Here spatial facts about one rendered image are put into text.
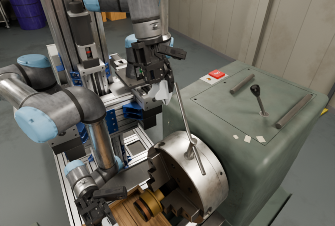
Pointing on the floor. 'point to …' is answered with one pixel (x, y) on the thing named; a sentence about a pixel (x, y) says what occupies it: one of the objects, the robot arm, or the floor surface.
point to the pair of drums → (27, 6)
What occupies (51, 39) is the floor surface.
